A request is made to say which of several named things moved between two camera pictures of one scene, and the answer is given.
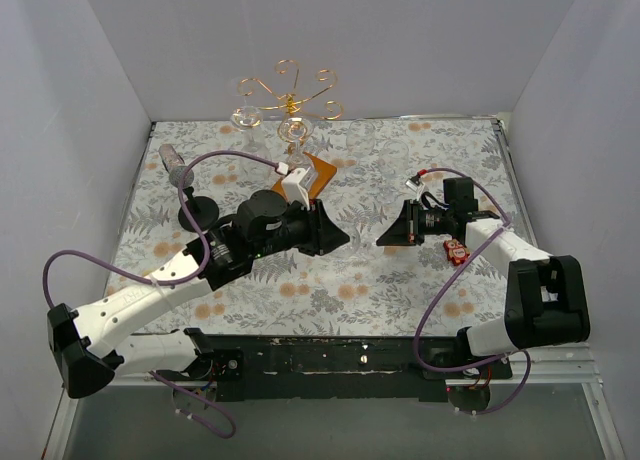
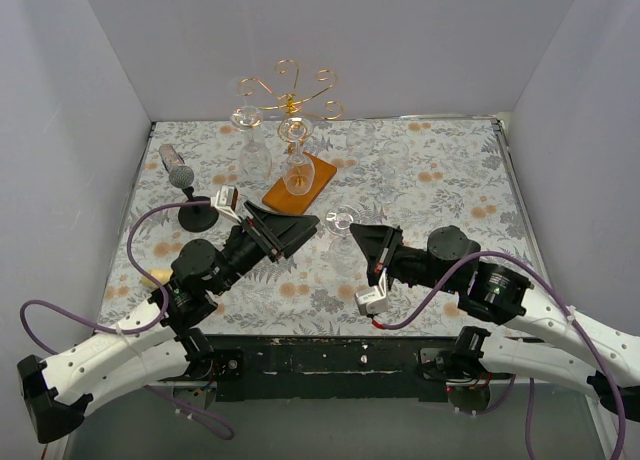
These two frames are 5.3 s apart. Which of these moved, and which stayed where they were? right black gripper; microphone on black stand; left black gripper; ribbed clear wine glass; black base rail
Moved: right black gripper; left black gripper
Stayed: black base rail; ribbed clear wine glass; microphone on black stand
